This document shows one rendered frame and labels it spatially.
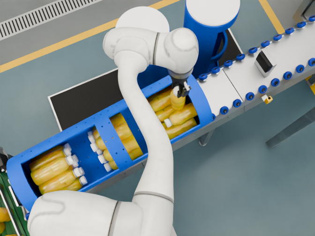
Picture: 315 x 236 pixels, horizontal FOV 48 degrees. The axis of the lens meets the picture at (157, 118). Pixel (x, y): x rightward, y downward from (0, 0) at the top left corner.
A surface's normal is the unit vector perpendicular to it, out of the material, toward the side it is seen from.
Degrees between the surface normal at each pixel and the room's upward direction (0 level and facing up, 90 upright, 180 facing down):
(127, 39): 7
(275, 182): 0
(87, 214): 20
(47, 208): 26
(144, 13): 0
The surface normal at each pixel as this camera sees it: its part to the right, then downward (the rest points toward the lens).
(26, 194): 0.18, 0.12
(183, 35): 0.02, -0.31
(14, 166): -0.25, -0.62
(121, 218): 0.15, -0.58
